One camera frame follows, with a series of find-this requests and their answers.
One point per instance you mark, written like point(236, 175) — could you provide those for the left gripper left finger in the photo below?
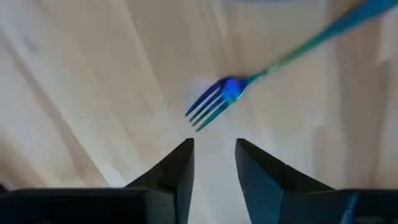
point(177, 177)

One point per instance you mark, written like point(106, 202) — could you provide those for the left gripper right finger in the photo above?
point(261, 183)

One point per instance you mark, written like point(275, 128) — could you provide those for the iridescent blue metal fork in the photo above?
point(231, 90)

